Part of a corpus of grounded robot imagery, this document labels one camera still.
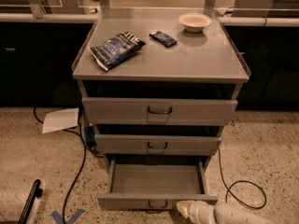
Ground blue tape cross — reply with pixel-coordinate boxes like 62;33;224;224
50;208;85;224

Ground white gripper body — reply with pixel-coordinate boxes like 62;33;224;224
188;201;216;224

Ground small blue snack packet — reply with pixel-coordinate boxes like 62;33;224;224
149;31;177;48

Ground black bar at lower left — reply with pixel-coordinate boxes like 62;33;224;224
18;179;43;224

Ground white paper bowl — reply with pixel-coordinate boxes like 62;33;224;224
178;13;212;33

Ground black cable on left floor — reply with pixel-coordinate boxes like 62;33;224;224
33;106;104;224

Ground grey drawer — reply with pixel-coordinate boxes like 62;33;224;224
82;97;237;126
98;155;218;210
95;134;221;156

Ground grey metal drawer cabinet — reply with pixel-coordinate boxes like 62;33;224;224
71;7;252;173

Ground blue box beside cabinet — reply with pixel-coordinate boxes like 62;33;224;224
84;126;96;147

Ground large blue chip bag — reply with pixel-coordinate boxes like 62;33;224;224
89;31;146;71

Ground dark counter cabinets behind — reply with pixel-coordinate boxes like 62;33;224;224
0;21;299;110

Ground white sheet of paper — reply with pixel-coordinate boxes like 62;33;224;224
42;108;78;133

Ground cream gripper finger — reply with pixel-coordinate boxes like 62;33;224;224
177;201;193;218

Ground grey middle drawer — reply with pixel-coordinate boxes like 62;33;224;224
95;134;221;156

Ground black cable on floor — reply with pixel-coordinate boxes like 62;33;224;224
217;147;268;211
33;106;104;224

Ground black cable on right floor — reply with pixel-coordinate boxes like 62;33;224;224
217;147;268;211

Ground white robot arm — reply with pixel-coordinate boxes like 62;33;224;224
177;201;276;224

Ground grey bottom drawer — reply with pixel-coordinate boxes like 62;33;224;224
98;155;218;210

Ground grey top drawer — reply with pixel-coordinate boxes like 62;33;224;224
82;97;237;126

